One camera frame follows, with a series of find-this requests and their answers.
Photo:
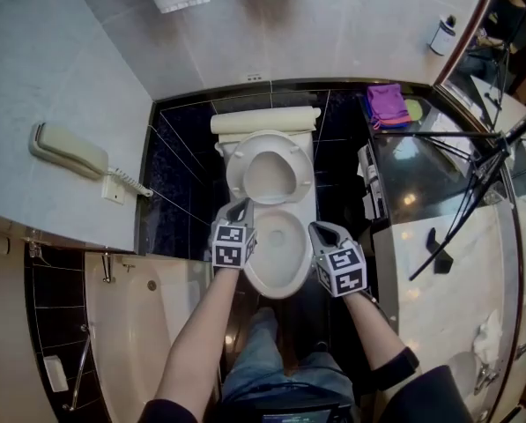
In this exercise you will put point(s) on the white sink basin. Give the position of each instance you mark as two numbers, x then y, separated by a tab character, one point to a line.
463	370

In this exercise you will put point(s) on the wood framed mirror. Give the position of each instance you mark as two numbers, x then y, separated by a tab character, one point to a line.
509	60

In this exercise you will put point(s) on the person's right forearm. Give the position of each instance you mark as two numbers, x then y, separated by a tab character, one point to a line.
368	328

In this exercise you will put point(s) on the white pump bottle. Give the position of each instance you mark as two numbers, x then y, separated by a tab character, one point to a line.
441	38

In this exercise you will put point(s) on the orange cloth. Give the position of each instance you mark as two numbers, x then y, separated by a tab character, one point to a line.
397	122

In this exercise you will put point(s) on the white bathtub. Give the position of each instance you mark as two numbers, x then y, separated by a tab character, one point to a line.
130	346

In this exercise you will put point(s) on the black chest screen device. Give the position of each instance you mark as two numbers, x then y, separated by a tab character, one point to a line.
298	405

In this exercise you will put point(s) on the white tissue box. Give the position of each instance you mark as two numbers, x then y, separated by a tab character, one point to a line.
447	126

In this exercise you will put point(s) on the beige wall telephone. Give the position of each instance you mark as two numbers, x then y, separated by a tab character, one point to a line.
68	148

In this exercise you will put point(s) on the person's leg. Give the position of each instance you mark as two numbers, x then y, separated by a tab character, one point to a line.
320	368
256	351

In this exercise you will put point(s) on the white wall socket plate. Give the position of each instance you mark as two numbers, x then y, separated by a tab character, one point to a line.
113	194

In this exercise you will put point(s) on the small wall switch plate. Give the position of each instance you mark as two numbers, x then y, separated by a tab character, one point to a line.
254	77

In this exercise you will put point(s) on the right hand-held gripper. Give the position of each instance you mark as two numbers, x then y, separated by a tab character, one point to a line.
346	271

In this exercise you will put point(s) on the person's right black sleeve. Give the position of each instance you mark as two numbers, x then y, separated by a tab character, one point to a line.
430	395

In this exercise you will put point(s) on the purple cloth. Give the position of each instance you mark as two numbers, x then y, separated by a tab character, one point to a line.
386	101

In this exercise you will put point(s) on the white washcloth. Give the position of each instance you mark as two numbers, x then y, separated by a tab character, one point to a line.
487	337

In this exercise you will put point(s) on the chrome shower valve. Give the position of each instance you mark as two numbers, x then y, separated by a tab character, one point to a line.
35	245

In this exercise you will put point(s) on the person's black sleeve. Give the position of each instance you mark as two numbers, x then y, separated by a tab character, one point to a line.
430	395
165	412

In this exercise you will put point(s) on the chrome tub faucet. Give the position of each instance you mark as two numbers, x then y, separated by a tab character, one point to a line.
107	271

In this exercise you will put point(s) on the marble vanity counter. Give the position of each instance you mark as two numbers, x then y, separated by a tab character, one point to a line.
421	324

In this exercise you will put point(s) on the chrome grab bar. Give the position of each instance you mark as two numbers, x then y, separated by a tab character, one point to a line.
78	364

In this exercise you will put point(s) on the black tripod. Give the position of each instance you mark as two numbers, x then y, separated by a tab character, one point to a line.
414	275

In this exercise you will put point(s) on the person's left leg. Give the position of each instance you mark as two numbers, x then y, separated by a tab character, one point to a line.
256	351

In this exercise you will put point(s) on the chrome toilet paper holder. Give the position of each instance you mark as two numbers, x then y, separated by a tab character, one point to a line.
372	179

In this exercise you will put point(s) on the person's left forearm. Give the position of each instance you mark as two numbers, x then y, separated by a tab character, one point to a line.
196	337

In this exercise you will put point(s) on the person's left black sleeve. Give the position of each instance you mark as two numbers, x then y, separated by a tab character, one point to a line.
165	412

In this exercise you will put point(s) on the blue cloth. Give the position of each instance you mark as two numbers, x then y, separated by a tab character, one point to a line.
369	108

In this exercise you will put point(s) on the green soap dish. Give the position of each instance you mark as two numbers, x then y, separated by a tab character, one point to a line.
414	109

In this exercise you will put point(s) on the chrome tub overflow cover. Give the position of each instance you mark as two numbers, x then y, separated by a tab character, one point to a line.
152	285

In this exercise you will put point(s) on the person's right leg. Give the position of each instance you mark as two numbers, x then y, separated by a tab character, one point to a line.
320	368

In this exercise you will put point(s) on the white toilet lid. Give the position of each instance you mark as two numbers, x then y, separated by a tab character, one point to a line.
269	172

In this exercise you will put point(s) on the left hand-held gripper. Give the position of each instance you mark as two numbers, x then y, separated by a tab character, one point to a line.
227	256

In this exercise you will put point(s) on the white soap dish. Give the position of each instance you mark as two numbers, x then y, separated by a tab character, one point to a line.
55	373

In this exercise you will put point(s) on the white toilet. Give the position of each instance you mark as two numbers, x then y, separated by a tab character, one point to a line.
280	287
234	170

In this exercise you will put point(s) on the chrome sink faucet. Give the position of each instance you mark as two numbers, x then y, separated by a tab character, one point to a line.
486	377

